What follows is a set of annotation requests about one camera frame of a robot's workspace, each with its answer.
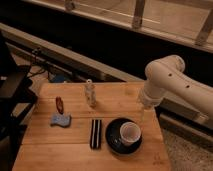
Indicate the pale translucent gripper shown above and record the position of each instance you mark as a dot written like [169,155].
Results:
[148,115]

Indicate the white ceramic cup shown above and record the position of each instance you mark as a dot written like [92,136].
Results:
[130,133]

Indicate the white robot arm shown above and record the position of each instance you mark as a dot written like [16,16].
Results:
[167,74]

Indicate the black round saucer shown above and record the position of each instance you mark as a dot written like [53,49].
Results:
[113,138]

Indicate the clear plastic bottle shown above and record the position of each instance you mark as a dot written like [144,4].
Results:
[90,93]

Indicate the red brown small tool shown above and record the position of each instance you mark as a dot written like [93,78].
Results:
[59,105]

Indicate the blue sponge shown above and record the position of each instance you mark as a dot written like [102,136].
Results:
[60,120]

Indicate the blue object under table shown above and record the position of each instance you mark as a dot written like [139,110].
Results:
[59,79]

